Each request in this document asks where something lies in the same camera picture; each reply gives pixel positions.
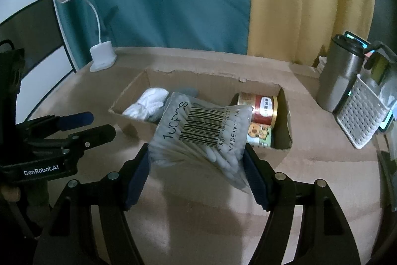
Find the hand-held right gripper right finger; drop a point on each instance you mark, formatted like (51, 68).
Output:
(256, 181)

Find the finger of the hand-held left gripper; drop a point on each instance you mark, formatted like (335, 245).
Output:
(77, 119)
(96, 132)

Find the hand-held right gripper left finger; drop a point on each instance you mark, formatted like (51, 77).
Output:
(138, 178)

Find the cartoon bear tissue pack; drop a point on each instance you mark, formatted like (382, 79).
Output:
(260, 133)

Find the white socks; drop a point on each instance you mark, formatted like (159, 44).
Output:
(145, 105)

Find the red label tin can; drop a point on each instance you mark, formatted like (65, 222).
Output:
(263, 106)

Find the bag of cotton swabs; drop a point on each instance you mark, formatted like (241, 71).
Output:
(198, 128)

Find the cardboard box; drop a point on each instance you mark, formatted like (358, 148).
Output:
(217, 78)

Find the white desk lamp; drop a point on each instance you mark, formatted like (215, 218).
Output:
(102, 57)

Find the white perforated basket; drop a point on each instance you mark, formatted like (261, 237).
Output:
(359, 116)

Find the steel tumbler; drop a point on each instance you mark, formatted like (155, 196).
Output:
(338, 78)

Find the white paper packet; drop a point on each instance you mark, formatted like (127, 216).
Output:
(321, 62)

